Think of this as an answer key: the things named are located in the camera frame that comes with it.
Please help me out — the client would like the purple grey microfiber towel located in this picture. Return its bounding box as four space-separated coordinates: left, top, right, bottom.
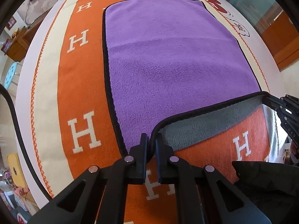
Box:
102 0 261 156

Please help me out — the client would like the orange framed glass door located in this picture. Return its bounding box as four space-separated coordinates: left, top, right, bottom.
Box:
261 10 298 71

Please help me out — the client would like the yellow plastic stool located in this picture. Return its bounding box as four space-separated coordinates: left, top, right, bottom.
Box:
7 153 28 188

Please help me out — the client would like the blue round stool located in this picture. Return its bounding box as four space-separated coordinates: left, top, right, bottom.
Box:
4 62 21 90

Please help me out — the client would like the wooden tv cabinet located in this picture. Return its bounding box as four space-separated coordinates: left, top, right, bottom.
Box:
1 10 49 62

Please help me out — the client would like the black cable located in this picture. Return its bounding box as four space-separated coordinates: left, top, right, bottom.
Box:
0 83 53 202

